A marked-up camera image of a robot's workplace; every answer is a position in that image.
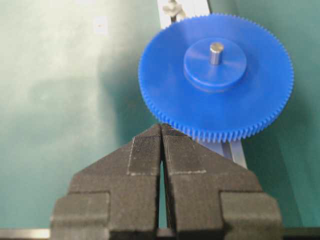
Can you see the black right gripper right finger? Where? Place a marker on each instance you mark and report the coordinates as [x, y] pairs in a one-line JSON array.
[[209, 197]]

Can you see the clear plastic shaft bracket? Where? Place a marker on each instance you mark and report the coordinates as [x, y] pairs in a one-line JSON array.
[[174, 9]]

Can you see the steel shaft in large gear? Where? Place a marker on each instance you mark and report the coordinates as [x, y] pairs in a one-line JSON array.
[[216, 51]]

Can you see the large blue gear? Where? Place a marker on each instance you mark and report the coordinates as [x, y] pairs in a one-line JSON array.
[[230, 101]]

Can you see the aluminium extrusion rail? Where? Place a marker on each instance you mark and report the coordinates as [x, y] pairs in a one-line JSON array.
[[231, 150]]

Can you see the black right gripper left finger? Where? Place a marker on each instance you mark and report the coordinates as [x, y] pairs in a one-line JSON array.
[[115, 198]]

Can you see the green table mat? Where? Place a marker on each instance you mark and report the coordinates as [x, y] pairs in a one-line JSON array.
[[69, 95]]

